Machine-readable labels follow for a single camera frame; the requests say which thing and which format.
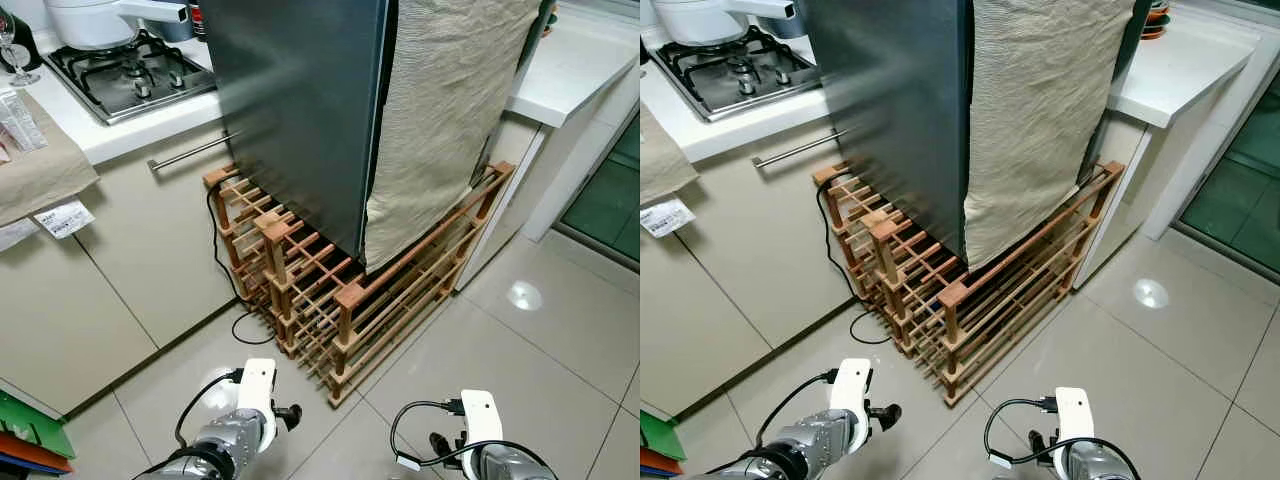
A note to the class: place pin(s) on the beige kitchen cabinet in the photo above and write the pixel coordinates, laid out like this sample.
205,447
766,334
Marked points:
720,300
100,300
520,170
1125,170

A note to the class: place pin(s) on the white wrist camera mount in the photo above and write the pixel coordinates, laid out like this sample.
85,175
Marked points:
258,385
852,385
1073,412
480,415

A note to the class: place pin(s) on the beige counter cloth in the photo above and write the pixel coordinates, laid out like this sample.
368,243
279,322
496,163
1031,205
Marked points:
50,170
665,160

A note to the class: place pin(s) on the dark wine bottle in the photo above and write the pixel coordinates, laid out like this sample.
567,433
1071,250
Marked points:
30,50

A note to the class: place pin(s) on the white cooking pot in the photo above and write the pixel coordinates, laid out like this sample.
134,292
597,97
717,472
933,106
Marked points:
700,15
90,20

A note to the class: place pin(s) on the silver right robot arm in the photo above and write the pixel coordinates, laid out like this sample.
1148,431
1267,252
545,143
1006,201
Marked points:
500,465
1090,465

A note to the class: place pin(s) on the white paper tag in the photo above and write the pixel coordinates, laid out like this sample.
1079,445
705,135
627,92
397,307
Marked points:
15,235
65,218
668,217

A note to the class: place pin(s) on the stacked coloured bowls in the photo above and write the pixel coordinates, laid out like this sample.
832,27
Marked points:
1155,20
549,18

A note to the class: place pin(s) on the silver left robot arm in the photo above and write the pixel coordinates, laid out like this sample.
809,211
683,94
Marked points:
225,435
820,440

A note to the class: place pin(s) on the orange flat board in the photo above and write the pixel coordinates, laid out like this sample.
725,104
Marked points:
655,462
30,455

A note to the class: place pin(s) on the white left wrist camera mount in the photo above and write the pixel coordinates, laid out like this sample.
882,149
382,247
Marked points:
852,385
258,385

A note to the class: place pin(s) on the clear wine glass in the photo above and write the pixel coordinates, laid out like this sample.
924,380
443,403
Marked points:
22,80

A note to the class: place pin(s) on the steel gas hob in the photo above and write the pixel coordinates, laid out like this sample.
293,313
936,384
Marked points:
100,90
720,85

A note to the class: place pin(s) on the green flat board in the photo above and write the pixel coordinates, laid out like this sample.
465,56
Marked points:
658,432
30,420

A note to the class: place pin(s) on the clear white food package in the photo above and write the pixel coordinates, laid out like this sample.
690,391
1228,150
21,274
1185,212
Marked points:
20,120

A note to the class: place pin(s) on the wooden wine rack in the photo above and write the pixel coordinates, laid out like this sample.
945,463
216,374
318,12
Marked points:
350,295
955,295

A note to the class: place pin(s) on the grey pot white lid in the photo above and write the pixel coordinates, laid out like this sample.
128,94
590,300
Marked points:
175,28
790,22

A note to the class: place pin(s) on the beige ribbed hanging cloth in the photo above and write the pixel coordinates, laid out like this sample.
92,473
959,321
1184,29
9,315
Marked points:
1040,120
440,120

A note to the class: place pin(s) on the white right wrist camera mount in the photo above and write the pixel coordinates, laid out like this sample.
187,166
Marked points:
1073,412
480,415

